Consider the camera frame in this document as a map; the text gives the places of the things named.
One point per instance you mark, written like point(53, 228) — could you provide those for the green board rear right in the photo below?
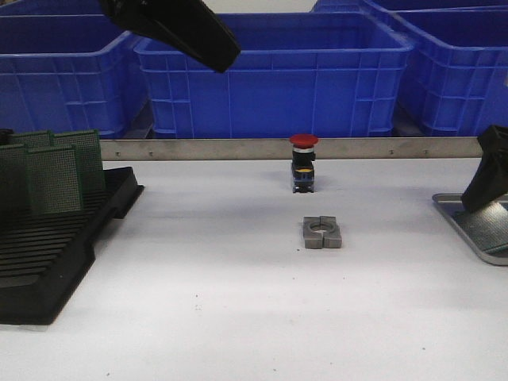
point(88, 157)

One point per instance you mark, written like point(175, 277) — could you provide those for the blue plastic crate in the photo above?
point(68, 73)
point(328, 74)
point(455, 83)

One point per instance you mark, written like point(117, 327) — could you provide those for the red emergency stop button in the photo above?
point(302, 167)

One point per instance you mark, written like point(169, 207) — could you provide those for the blue plastic crate left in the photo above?
point(68, 73)

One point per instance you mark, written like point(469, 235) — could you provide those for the green board middle rack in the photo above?
point(54, 180)

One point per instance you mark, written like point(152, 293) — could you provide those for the silver metal tray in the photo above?
point(448, 205)

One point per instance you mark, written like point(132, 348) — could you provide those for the black slotted board rack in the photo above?
point(44, 258)

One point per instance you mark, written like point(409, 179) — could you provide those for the blue crate behind right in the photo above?
point(326, 6)

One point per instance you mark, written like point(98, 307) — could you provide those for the green board rear left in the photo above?
point(37, 139)

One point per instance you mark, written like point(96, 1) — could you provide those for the green board far left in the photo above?
point(14, 179)

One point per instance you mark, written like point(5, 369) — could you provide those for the blue plastic crate centre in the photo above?
point(328, 74)

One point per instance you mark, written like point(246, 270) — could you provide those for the grey metal clamp block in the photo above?
point(321, 232)

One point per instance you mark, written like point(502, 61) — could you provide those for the blue plastic crate right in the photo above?
point(455, 83)

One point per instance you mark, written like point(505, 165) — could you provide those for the steel table edge rail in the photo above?
point(280, 149)

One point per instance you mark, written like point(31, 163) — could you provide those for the green perforated circuit board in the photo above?
point(486, 228)

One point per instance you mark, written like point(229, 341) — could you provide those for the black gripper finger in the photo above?
point(190, 27)
point(490, 179)

